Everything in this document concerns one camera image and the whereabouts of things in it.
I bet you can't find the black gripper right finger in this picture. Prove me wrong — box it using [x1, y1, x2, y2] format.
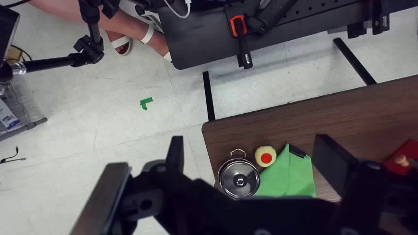
[312, 134, 418, 235]

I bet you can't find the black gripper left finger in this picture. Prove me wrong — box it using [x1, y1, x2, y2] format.
[69, 134, 206, 235]

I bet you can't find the green cloth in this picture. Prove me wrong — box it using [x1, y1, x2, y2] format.
[253, 142, 317, 200]

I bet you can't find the green floor tape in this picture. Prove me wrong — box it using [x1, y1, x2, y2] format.
[138, 95, 155, 112]

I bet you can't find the small steel pot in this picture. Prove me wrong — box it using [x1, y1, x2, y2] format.
[216, 148, 261, 201]

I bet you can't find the steel pot lid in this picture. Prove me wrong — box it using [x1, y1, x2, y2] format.
[217, 158, 261, 201]

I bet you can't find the red-fronted wooden drawer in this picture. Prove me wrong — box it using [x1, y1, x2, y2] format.
[383, 138, 418, 178]

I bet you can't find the yellow toy with red spot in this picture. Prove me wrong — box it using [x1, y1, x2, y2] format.
[253, 144, 278, 170]

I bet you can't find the brown folding table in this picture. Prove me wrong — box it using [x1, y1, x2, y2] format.
[201, 37, 377, 123]

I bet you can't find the black perforated cart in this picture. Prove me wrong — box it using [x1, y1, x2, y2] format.
[157, 0, 418, 70]

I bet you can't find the bare-legged person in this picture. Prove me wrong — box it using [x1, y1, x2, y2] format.
[27, 0, 174, 64]

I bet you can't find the black orange bar clamp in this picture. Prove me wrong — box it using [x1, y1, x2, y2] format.
[225, 12, 255, 70]

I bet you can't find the clear plastic tray with papers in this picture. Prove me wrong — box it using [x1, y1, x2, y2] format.
[0, 82, 48, 144]

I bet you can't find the black box-shaped device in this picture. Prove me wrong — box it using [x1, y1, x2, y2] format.
[0, 5, 21, 63]

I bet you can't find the white strap sandal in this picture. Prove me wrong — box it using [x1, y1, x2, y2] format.
[137, 12, 174, 63]
[106, 34, 135, 57]

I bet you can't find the white cable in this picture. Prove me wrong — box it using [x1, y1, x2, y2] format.
[162, 0, 193, 20]

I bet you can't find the black camera tripod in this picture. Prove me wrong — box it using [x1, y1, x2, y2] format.
[0, 0, 107, 84]

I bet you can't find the black strap bag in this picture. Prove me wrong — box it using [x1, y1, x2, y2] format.
[243, 0, 303, 37]

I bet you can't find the short black floor cable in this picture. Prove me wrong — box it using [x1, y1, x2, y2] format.
[0, 146, 27, 164]

